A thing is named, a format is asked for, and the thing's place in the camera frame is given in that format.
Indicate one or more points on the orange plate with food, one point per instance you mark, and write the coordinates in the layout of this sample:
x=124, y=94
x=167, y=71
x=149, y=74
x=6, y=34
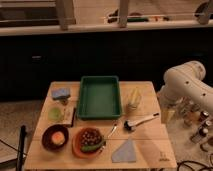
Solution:
x=86, y=136

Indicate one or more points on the green plastic tray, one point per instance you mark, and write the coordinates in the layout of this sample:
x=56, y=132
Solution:
x=99, y=98

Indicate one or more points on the white handled brush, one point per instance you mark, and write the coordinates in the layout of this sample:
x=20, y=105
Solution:
x=130, y=125

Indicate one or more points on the blue sponge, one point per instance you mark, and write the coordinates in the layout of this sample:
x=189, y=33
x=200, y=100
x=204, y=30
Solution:
x=61, y=93

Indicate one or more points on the green pepper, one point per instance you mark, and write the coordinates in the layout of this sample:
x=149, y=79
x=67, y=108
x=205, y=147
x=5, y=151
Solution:
x=91, y=148

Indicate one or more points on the wooden cutting board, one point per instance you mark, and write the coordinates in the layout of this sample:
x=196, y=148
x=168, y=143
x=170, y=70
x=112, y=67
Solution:
x=68, y=119

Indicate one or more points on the grey towel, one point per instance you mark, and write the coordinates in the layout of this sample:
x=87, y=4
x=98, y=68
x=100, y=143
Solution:
x=124, y=153

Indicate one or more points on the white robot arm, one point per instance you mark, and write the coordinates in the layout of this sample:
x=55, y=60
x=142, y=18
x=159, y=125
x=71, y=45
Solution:
x=186, y=80

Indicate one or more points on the bottles on floor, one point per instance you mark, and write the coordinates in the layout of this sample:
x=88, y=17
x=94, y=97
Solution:
x=194, y=115

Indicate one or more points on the dark bowl with orange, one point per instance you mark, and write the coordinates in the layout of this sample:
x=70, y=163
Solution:
x=55, y=137

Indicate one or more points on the metal spoon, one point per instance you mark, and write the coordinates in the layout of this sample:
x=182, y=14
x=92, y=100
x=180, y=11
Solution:
x=111, y=131

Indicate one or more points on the black stand pole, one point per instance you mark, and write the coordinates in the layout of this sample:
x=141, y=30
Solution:
x=20, y=153

